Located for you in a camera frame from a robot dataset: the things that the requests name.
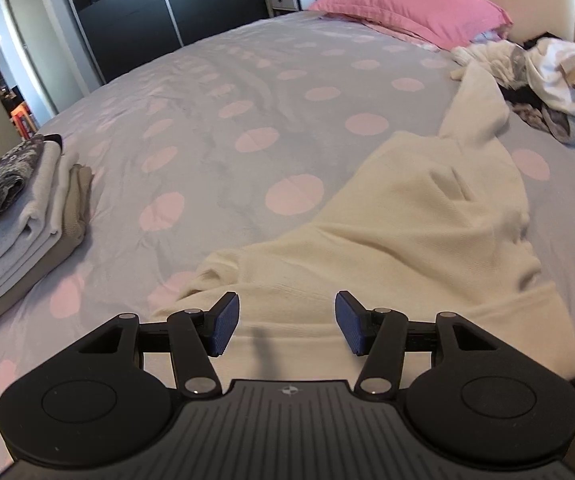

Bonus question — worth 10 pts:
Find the cream sweater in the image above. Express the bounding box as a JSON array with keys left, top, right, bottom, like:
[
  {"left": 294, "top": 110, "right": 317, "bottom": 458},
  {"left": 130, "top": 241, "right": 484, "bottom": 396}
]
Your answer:
[{"left": 155, "top": 64, "right": 575, "bottom": 380}]

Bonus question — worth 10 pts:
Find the pink pillow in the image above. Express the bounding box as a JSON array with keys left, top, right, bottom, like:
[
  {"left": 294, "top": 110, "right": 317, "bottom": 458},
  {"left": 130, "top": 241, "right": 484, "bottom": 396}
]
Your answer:
[{"left": 310, "top": 0, "right": 513, "bottom": 50}]

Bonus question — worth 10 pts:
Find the dark floral folded garment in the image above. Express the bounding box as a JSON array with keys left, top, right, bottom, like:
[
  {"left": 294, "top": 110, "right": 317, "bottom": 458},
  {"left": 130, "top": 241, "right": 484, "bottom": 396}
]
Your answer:
[{"left": 0, "top": 134, "right": 63, "bottom": 219}]

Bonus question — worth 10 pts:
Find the grey pink-dotted bedspread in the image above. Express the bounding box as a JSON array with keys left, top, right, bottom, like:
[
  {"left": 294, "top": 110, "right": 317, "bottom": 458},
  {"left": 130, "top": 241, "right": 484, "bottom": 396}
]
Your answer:
[{"left": 0, "top": 8, "right": 575, "bottom": 476}]

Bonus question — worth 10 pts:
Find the pile of unfolded clothes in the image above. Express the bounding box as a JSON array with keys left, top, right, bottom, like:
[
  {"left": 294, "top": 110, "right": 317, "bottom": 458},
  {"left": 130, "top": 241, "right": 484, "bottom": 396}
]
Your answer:
[{"left": 451, "top": 36, "right": 575, "bottom": 148}]

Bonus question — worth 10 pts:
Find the black wardrobe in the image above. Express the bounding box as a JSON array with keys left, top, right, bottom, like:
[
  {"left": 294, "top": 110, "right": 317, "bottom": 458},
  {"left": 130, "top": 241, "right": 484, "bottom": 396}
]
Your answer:
[{"left": 70, "top": 0, "right": 268, "bottom": 82}]

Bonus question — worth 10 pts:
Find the white folded towel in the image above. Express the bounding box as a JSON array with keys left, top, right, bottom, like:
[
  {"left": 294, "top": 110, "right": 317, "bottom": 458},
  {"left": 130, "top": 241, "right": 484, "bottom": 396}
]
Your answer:
[{"left": 0, "top": 145, "right": 79, "bottom": 297}]

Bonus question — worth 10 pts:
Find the beige folded garment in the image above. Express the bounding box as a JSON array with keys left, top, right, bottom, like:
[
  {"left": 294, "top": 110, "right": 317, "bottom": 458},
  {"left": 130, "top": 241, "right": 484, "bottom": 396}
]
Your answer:
[{"left": 0, "top": 164, "right": 93, "bottom": 317}]

